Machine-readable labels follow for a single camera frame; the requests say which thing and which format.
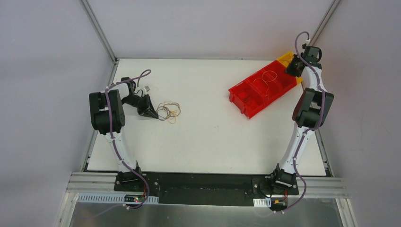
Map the orange wire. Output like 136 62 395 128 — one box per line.
252 70 279 100

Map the red wire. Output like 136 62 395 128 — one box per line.
241 94 259 108

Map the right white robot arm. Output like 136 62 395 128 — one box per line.
268 44 334 194

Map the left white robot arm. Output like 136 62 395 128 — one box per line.
89 77 158 191

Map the yellow plastic bin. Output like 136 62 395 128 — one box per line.
276 51 294 68

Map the red bin near yellow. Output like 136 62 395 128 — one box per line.
260 61 298 95

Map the middle red bin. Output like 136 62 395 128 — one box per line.
244 71 282 105

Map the front red bin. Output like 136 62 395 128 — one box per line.
228 82 266 119

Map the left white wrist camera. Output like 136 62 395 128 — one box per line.
142 86 150 94

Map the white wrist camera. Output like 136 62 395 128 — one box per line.
302 39 310 50
142 86 150 94

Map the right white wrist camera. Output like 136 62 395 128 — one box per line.
302 39 310 50

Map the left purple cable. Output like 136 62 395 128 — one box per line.
105 69 152 211

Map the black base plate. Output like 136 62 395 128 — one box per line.
114 172 299 206

